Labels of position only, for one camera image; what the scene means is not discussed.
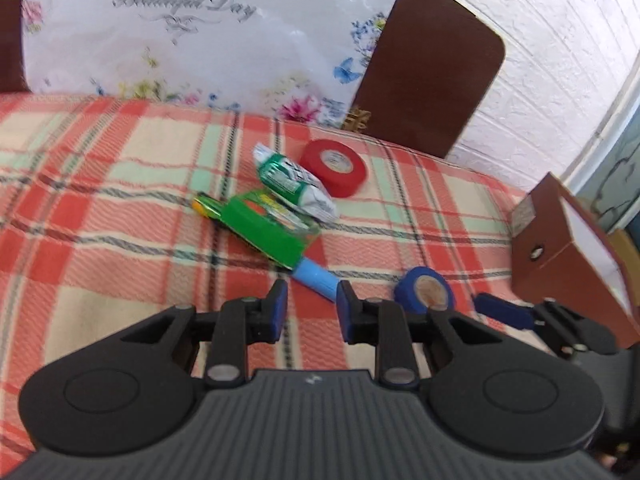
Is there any small blue tape roll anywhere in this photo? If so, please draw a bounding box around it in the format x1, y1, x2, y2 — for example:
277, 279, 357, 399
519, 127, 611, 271
394, 266, 456, 314

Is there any marker pen with blue cap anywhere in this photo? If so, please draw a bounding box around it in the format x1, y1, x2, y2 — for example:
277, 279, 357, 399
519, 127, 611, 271
192, 193, 340, 301

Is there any green paper box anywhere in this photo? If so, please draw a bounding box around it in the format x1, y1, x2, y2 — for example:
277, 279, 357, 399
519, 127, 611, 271
220, 190, 320, 270

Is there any green white toothpaste tube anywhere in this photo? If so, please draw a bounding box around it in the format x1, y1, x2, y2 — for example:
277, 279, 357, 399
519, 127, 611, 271
253, 143, 340, 223

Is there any red tape roll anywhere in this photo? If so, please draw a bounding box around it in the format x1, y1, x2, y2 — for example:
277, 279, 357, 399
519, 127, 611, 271
299, 139, 368, 198

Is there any brown cardboard shoe box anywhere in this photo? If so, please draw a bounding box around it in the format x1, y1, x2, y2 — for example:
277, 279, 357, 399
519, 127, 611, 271
510, 174, 639, 348

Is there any plaid bed blanket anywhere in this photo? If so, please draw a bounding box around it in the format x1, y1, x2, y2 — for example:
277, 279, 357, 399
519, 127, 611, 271
1, 93, 523, 471

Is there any floral plastic-wrapped pillow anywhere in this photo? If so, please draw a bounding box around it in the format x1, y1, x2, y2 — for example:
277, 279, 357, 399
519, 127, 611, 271
22, 0, 396, 127

